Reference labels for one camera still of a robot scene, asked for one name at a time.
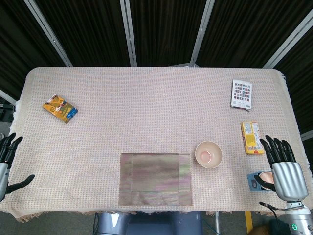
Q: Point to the orange snack box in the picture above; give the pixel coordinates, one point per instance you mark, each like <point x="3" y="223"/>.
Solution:
<point x="60" y="109"/>

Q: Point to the brown woven placemat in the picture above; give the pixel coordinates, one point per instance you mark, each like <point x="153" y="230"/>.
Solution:
<point x="155" y="178"/>

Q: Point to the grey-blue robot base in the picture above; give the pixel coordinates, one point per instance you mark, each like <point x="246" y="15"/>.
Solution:
<point x="151" y="225"/>

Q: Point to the white box with picture grid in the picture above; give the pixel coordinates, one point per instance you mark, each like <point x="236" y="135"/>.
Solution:
<point x="241" y="94"/>

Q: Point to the blue box with round lid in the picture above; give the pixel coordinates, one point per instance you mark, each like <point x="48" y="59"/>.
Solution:
<point x="253" y="182"/>

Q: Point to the metal table leg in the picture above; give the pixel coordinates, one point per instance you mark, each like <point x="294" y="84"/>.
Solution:
<point x="217" y="224"/>

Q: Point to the yellow snack box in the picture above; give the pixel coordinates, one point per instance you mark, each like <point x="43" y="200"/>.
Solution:
<point x="252" y="138"/>

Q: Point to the pink bowl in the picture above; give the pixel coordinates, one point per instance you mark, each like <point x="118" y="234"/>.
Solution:
<point x="208" y="155"/>

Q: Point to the dark pleated curtain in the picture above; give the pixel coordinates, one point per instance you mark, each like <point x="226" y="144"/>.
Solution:
<point x="166" y="29"/>

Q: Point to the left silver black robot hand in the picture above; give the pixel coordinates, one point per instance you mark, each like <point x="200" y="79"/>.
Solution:
<point x="3" y="176"/>

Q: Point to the beige woven tablecloth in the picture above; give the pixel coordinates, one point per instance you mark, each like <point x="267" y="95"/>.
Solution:
<point x="146" y="98"/>

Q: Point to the black equipment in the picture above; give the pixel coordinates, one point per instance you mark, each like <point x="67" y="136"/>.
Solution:
<point x="5" y="112"/>

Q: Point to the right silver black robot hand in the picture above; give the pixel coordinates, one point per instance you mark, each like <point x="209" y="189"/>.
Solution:
<point x="289" y="178"/>

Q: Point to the aluminium frame post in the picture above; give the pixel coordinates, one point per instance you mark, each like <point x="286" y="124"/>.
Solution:
<point x="6" y="96"/>
<point x="47" y="33"/>
<point x="308" y="136"/>
<point x="129" y="34"/>
<point x="288" y="41"/>
<point x="201" y="33"/>

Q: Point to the yellow pole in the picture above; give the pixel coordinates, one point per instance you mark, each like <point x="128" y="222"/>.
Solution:
<point x="248" y="220"/>

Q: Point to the brown round object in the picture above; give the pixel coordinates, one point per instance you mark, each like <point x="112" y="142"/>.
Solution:
<point x="260" y="231"/>

